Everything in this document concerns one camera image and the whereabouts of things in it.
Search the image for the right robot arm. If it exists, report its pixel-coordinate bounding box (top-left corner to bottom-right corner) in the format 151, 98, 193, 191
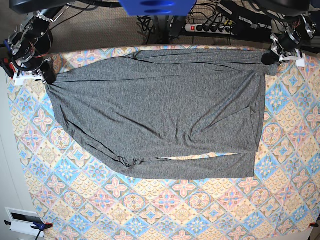
0, 7, 62, 85

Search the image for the grey t-shirt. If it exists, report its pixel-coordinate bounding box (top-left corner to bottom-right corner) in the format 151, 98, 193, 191
46, 49, 278, 180

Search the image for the blue clamp bottom left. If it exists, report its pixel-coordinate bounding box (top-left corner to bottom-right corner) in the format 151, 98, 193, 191
4, 220, 53, 232

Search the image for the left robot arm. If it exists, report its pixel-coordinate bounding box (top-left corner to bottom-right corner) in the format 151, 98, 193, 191
261, 14, 317, 67

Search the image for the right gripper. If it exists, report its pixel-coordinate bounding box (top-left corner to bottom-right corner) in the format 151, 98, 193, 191
12, 57, 57, 86

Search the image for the red black clamp left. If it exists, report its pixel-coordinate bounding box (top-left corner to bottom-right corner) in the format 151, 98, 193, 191
0, 39, 17, 80

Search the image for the white power strip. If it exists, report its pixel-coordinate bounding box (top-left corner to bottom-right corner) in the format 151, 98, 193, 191
184, 23, 233, 35

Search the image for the clamp bottom right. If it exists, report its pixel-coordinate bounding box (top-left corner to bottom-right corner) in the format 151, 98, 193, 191
309, 222, 319, 228

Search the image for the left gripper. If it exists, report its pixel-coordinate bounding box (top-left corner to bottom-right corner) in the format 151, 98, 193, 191
261, 34, 305, 67

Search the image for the white wall outlet box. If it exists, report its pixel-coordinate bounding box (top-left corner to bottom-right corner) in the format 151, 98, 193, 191
4, 207, 42, 237

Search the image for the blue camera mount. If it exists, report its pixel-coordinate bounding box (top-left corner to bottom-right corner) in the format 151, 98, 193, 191
118, 0, 197, 17

